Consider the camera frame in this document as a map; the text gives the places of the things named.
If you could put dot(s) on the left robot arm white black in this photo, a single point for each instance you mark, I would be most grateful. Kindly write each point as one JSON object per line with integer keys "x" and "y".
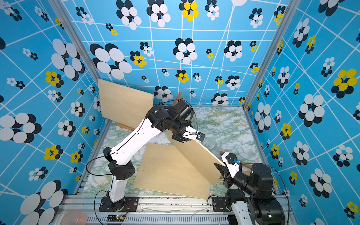
{"x": 176, "y": 119}

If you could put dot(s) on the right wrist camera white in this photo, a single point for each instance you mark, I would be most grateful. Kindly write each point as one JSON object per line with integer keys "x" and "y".
{"x": 232, "y": 162}

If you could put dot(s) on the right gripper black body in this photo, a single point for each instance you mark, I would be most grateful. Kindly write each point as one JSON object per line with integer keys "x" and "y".
{"x": 238, "y": 180}

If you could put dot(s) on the wooden easel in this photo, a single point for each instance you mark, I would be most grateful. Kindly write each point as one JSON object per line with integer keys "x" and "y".
{"x": 125, "y": 127}
{"x": 247, "y": 165}
{"x": 178, "y": 98}

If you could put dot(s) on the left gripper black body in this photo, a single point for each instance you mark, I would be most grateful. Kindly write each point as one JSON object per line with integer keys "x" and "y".
{"x": 180, "y": 134}

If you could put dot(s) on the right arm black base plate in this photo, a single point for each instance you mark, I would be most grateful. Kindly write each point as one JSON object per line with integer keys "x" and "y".
{"x": 219, "y": 204}

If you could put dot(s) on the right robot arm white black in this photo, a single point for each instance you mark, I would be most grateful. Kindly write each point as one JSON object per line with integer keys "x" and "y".
{"x": 250, "y": 197}

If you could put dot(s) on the plywood board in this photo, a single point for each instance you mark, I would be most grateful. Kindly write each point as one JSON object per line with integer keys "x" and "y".
{"x": 122, "y": 104}
{"x": 164, "y": 169}
{"x": 200, "y": 157}

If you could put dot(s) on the aluminium front rail frame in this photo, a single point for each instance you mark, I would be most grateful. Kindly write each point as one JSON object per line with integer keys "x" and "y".
{"x": 154, "y": 210}

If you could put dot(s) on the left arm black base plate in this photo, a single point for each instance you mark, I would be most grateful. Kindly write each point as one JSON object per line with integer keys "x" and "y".
{"x": 127, "y": 204}

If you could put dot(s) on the pink translucent bowl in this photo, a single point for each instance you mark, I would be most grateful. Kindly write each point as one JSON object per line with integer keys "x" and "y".
{"x": 74, "y": 217}

